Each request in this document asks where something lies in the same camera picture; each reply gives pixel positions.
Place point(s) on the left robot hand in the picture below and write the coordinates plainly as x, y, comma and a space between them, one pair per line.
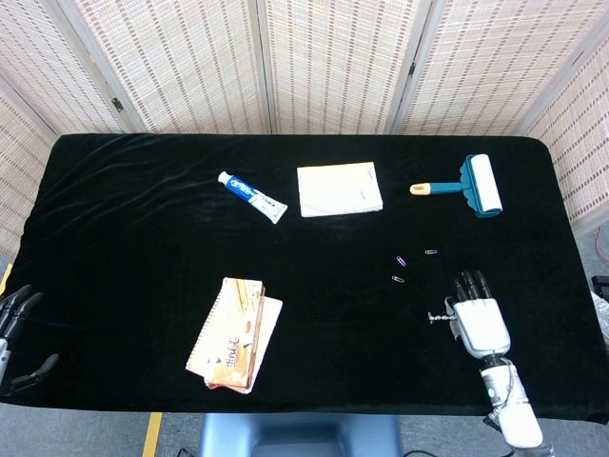
13, 309

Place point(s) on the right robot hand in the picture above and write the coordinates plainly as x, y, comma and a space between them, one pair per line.
483, 326

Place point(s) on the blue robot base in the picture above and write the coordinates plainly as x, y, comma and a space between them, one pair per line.
295, 435

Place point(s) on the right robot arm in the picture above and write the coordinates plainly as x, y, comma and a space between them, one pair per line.
514, 409

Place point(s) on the purple paper clip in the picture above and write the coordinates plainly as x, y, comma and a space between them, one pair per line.
402, 261

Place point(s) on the black and white equipment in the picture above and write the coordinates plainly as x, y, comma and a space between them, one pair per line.
600, 309

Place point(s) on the teal lint roller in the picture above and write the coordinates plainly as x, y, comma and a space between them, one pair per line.
480, 185

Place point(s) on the black velvet tablecloth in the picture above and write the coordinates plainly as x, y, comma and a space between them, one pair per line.
143, 247

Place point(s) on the white notepad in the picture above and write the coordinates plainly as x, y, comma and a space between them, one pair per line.
339, 189

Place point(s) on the orange snack box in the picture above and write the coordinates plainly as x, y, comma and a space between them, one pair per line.
235, 328

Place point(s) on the black screen hinge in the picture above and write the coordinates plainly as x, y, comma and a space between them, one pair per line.
117, 104
411, 67

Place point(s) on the blue white toothpaste tube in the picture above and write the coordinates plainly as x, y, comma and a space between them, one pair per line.
252, 196

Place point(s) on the woven folding screen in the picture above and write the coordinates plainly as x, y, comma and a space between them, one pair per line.
333, 62

